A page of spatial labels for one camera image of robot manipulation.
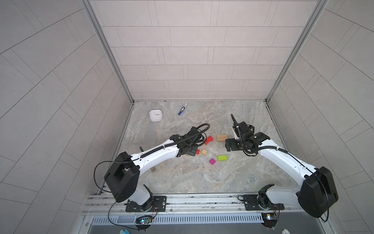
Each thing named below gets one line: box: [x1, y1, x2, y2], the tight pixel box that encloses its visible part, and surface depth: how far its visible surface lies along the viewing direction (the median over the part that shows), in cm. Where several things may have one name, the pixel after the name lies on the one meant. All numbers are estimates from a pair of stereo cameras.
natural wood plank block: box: [216, 134, 229, 140], surface depth 98 cm
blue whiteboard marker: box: [178, 102, 188, 116], surface depth 111 cm
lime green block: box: [217, 155, 229, 161], surface depth 88 cm
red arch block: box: [204, 135, 214, 145], surface depth 95 cm
